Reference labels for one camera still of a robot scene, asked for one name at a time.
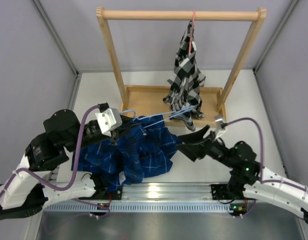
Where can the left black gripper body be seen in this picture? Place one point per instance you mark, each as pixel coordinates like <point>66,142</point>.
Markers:
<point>90,137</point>

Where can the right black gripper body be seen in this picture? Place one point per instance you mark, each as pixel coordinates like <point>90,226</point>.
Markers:
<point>217,151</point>

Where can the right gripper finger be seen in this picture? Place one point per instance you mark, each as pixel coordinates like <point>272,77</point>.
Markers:
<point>194,137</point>
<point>192,152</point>

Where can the light blue wire hanger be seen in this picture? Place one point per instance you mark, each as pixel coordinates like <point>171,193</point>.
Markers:
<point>171,115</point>

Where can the blue plaid shirt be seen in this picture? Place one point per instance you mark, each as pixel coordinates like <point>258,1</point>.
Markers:
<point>141,153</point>

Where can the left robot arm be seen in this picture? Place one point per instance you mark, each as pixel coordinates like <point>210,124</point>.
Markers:
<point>27,191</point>

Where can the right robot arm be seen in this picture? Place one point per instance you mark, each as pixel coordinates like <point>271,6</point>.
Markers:
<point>248,178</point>

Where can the black white plaid shirt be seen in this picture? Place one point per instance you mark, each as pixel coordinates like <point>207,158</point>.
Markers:
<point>186,82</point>

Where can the wooden clothes rack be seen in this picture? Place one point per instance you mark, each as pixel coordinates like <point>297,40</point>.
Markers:
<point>147,100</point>

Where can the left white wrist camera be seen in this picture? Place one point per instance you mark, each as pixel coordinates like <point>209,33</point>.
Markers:
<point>108,119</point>

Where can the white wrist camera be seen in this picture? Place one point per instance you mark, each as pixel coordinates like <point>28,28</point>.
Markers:
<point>108,119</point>
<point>220,126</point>

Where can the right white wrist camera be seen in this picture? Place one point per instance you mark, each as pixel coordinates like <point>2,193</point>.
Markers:
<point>220,126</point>

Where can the aluminium mounting rail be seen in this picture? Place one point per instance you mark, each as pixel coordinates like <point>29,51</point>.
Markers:
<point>196,192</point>

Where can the left aluminium frame post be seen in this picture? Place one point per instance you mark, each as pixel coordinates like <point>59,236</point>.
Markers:
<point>51,29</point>

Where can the aluminium frame post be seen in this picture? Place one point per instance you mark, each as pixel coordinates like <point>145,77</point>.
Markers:
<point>51,29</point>
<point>278,29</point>

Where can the perforated cable duct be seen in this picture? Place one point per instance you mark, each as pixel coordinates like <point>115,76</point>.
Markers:
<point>163,207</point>

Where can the pink wire hanger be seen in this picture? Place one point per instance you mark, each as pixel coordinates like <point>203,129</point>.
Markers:
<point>191,32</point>

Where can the right aluminium frame post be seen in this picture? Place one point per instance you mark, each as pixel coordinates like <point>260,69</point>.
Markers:
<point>278,29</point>

